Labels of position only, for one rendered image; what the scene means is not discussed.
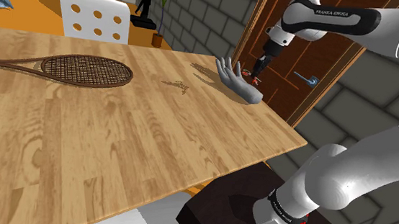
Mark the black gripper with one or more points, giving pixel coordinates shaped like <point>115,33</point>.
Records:
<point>272,50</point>

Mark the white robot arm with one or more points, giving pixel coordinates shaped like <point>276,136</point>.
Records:
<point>342,178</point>

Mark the brown wooden door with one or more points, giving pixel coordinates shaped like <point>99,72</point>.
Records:
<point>292,93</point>

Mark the grey hand figure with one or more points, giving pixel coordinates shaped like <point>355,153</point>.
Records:
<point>238,87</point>

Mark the potted green plant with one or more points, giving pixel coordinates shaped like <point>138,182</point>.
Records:
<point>157,40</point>

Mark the black floor stand device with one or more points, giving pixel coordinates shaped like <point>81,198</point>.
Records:
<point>143,19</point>

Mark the dark robot stand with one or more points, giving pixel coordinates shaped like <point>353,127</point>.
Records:
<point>220,211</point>

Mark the brown tennis racket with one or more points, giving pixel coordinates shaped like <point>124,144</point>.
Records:
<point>86,70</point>

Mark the white chair with round holes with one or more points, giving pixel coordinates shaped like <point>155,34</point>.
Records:
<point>87,1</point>

